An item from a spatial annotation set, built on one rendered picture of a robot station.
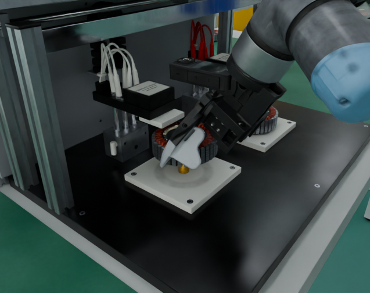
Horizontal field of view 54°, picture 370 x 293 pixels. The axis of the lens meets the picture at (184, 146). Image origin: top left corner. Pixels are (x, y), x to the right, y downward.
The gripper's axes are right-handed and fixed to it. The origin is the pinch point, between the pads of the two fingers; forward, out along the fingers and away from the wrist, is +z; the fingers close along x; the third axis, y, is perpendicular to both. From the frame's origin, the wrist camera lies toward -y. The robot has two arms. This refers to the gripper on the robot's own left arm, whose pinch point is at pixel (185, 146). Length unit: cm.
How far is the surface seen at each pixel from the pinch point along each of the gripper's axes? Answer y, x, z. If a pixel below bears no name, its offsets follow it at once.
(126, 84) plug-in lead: -15.4, -0.7, -1.0
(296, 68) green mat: -7, 80, 14
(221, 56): -12.4, 24.4, -3.0
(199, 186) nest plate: 6.8, -2.2, 2.0
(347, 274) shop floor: 60, 76, 61
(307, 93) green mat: 3, 59, 7
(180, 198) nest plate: 6.4, -6.6, 2.2
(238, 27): -140, 347, 146
